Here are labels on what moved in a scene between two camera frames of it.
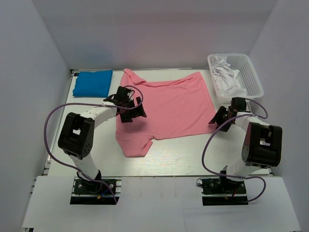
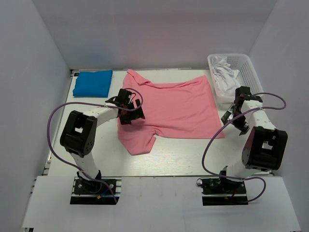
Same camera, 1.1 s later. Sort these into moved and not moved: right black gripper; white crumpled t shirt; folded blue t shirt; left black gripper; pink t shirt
Moved: pink t shirt; right black gripper
Not moved: left black gripper; folded blue t shirt; white crumpled t shirt
